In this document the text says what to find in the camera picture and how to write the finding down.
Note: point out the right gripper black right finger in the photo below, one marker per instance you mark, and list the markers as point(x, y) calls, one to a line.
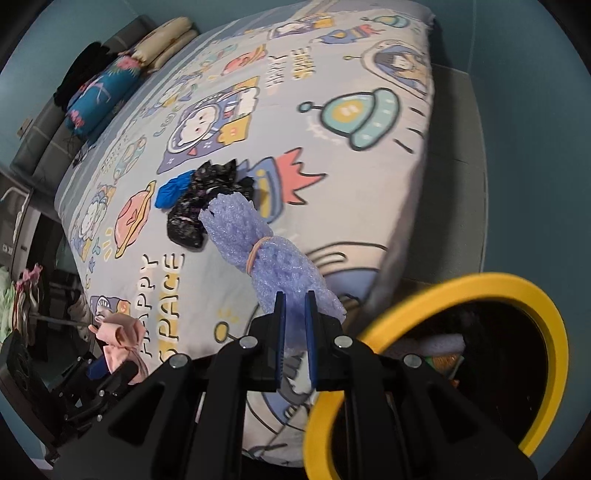
point(310, 321)

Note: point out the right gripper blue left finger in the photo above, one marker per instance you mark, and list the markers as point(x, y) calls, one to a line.
point(279, 332)

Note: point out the purple foam net with band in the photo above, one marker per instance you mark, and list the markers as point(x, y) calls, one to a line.
point(273, 263)

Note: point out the pink cloth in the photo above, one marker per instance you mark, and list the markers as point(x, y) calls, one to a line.
point(122, 336)

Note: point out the yellow rimmed black trash bin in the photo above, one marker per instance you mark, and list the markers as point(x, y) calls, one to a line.
point(461, 381)

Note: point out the crumpled black plastic bag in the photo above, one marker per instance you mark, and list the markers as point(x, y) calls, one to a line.
point(183, 226)

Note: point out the blue crumpled glove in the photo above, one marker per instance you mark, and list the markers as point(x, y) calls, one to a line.
point(169, 193)

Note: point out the cartoon space print bed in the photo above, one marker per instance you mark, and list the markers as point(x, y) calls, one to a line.
point(324, 106)

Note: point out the grey bed headboard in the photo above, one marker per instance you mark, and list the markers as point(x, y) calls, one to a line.
point(48, 146)

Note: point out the blue floral bolster pillow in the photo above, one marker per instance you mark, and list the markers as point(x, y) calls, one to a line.
point(92, 109)

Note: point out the beige folded pillow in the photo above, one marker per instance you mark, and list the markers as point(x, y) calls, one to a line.
point(160, 45)

